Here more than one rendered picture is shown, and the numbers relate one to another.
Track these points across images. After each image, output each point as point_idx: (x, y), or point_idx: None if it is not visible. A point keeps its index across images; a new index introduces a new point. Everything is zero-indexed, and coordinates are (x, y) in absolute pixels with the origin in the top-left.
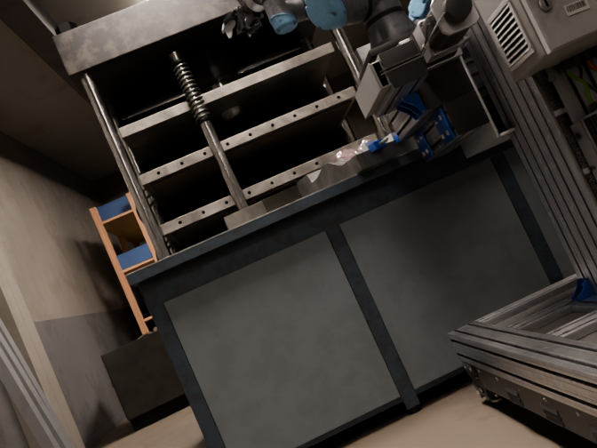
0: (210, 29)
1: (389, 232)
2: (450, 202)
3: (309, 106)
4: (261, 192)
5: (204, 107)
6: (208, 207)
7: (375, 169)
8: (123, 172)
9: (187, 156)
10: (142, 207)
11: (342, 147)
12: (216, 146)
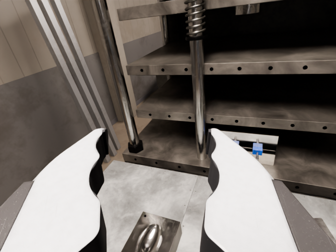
0: None
1: None
2: None
3: (334, 62)
4: (222, 124)
5: (201, 19)
6: (174, 114)
7: None
8: (109, 65)
9: (169, 65)
10: (119, 99)
11: (335, 123)
12: (196, 72)
